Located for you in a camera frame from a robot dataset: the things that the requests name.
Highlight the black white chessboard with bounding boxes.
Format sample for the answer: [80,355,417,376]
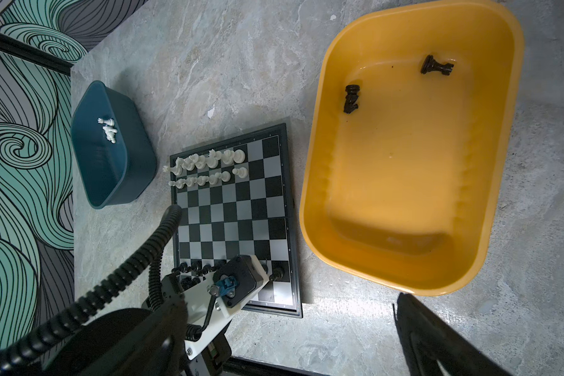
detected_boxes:
[166,121,303,318]

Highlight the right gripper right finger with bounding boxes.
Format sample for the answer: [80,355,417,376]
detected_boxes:
[393,293,508,375]

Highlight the teal plastic bin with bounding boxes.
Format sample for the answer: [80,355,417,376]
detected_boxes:
[71,81,158,209]

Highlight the white chess pieces group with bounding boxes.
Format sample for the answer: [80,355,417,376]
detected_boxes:
[162,149,248,190]

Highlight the white pieces in bin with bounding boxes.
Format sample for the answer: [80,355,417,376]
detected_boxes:
[97,117,118,144]

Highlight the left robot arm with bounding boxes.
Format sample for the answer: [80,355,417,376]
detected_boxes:
[0,205,232,375]

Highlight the black piece in tray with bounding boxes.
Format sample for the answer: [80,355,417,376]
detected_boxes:
[343,85,360,114]
[420,55,454,76]

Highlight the yellow plastic tray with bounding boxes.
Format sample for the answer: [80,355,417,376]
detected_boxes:
[299,1,524,296]

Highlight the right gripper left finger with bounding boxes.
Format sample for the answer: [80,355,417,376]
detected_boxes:
[80,296,188,375]

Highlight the black chess pieces group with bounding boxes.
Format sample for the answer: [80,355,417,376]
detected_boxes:
[171,258,285,288]

